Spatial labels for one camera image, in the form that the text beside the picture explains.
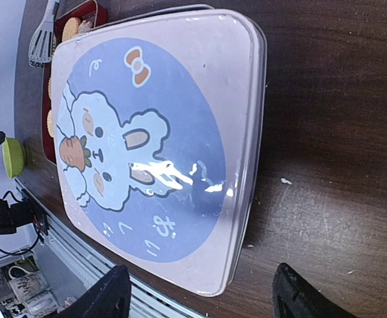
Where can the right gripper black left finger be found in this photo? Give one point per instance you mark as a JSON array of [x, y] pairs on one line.
[[110, 296]]

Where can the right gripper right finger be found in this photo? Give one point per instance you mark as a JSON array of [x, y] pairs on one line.
[[293, 296]]

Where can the metal food tongs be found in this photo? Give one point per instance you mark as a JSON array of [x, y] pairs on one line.
[[40, 47]]

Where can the green plastic bowl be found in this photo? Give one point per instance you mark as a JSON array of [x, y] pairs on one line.
[[14, 157]]

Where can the white patterned mug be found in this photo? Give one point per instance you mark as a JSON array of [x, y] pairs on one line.
[[33, 291]]

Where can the red cookie tray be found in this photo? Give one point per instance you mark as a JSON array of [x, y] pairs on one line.
[[86, 11]]

